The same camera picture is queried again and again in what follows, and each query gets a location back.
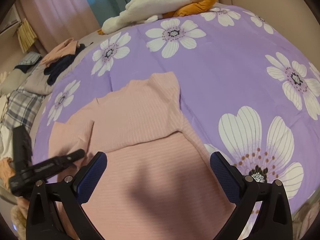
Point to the white plush goose toy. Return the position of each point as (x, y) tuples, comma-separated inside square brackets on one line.
[(141, 10)]

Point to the purple floral bed sheet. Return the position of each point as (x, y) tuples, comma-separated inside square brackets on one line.
[(246, 92)]

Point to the pink cloth at bedside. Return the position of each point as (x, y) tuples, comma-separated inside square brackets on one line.
[(6, 171)]

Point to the pink ribbed knit top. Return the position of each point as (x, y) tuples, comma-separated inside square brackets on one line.
[(158, 183)]

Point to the beige grey pillow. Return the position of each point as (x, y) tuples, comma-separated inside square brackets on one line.
[(34, 81)]

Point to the pink sheer curtain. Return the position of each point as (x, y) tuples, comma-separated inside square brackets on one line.
[(54, 21)]

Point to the dark navy garment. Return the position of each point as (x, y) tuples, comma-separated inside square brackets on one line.
[(56, 68)]

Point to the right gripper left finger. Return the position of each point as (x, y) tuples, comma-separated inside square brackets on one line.
[(55, 206)]

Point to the blue checked folded cloth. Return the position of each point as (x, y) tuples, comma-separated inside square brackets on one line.
[(29, 61)]

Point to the orange plush fabric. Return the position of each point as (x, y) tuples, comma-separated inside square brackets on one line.
[(187, 10)]

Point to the pink garment in pile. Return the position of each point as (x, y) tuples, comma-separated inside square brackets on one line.
[(68, 47)]

